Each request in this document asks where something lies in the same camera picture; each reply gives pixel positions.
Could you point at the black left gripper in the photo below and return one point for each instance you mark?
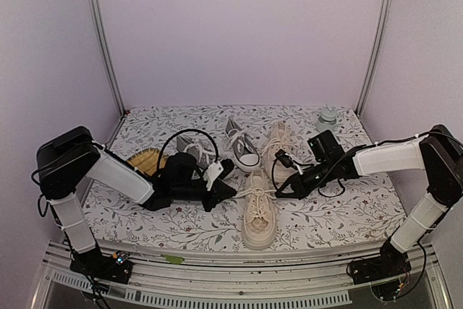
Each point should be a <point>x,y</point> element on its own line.
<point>218,195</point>

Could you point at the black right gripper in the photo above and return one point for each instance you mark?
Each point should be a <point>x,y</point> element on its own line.
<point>300,191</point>

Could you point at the grey sneaker with white laces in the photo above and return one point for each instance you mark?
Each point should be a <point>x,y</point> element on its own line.
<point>204,156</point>

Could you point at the beige sneaker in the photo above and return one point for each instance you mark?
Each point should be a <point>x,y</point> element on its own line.
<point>259,224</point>
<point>279,138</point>

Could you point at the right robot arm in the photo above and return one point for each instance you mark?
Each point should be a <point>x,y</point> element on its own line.
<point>427,165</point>

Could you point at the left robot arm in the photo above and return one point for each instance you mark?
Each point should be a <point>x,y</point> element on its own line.
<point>65,161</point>

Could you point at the floral patterned table mat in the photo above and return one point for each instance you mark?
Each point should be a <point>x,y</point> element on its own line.
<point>357,211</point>

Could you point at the yellow bamboo fan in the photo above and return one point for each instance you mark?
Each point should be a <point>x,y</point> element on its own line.
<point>148,161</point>

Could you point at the green tape piece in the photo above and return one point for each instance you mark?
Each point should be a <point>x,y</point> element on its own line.
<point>172,259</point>

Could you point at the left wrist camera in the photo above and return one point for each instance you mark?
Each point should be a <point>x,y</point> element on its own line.
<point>217,170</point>

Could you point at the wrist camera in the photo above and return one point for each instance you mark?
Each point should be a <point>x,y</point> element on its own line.
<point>288,161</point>
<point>217,170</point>

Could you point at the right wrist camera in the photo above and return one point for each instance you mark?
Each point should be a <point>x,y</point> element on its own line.
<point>288,161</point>

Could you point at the aluminium front rail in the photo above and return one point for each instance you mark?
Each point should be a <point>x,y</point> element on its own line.
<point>271,279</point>

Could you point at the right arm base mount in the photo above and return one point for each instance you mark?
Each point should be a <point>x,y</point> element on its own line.
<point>390,262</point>

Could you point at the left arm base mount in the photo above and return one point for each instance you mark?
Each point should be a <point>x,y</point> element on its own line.
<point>94,264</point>

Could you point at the right aluminium frame post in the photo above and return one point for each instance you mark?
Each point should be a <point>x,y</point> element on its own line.
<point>385,7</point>

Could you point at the aluminium frame post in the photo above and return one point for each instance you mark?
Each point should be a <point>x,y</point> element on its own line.
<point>385,7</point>
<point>103,44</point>

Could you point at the left aluminium frame post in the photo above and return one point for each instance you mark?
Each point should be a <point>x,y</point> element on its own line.
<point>103,44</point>

